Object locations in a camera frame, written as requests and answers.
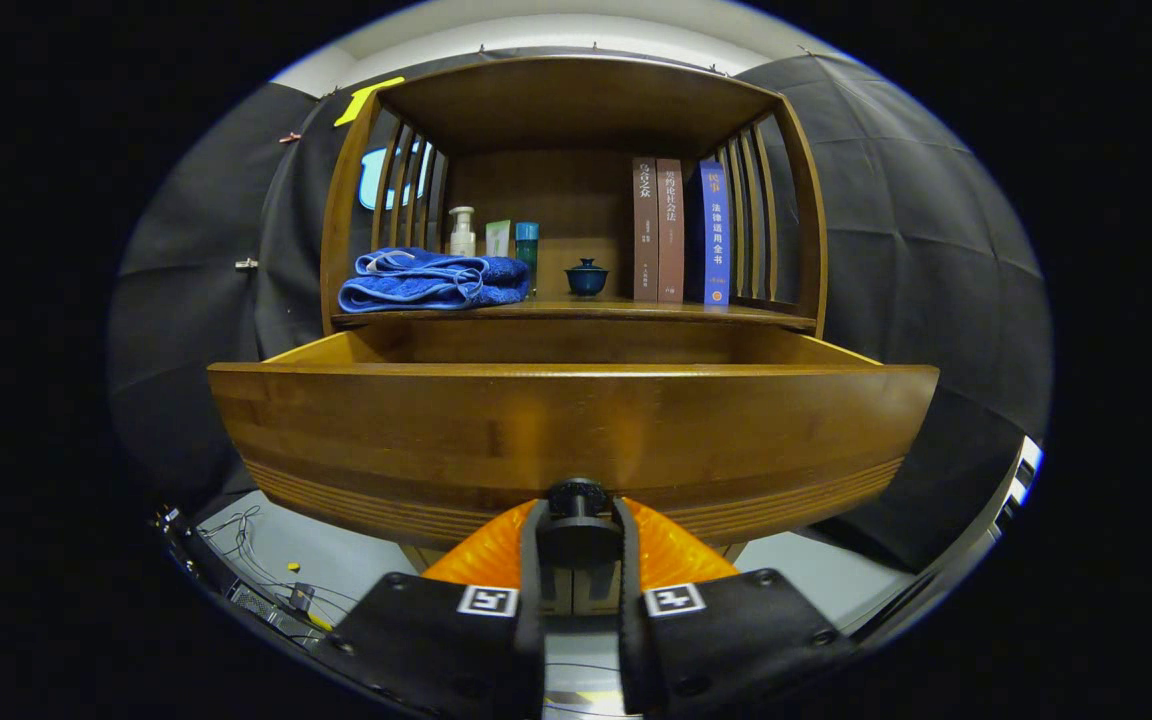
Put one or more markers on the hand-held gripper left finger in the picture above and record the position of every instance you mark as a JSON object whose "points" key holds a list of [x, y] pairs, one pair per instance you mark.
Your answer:
{"points": [[532, 580]]}

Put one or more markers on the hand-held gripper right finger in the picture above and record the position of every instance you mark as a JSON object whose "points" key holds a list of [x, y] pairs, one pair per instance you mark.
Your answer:
{"points": [[628, 580]]}

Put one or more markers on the black drawer knob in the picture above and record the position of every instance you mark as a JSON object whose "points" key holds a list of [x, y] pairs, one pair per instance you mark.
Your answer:
{"points": [[578, 510]]}

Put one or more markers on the wooden countertop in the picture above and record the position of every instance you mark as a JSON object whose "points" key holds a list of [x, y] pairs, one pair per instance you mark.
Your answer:
{"points": [[626, 312]]}

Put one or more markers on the wooden cabinet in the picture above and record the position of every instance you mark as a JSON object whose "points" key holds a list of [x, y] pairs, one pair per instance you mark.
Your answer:
{"points": [[576, 100]]}

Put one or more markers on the small black device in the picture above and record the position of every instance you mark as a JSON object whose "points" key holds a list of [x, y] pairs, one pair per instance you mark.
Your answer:
{"points": [[301, 597]]}

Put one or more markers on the dark blue lidded teacup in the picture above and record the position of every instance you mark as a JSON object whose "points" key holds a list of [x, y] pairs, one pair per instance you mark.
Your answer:
{"points": [[586, 282]]}

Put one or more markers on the blue folded towel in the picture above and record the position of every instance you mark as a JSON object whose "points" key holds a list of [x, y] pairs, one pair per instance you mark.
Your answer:
{"points": [[436, 285]]}

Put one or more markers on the dark brown book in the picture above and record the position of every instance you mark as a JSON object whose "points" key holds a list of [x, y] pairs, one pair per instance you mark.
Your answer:
{"points": [[645, 250]]}

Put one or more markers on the reddish brown book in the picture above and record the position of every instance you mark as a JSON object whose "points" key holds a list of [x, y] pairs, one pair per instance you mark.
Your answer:
{"points": [[671, 250]]}

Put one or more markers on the teal bottle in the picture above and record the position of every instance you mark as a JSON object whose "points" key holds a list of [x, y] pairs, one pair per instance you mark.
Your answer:
{"points": [[527, 245]]}

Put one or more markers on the blue book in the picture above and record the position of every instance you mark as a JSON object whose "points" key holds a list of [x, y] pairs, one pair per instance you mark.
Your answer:
{"points": [[715, 250]]}

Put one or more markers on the white green tube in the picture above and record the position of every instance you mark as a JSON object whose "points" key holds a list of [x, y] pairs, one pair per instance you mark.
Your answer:
{"points": [[498, 240]]}

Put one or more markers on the white pump bottle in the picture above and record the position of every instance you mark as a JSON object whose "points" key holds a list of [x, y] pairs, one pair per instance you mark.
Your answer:
{"points": [[462, 240]]}

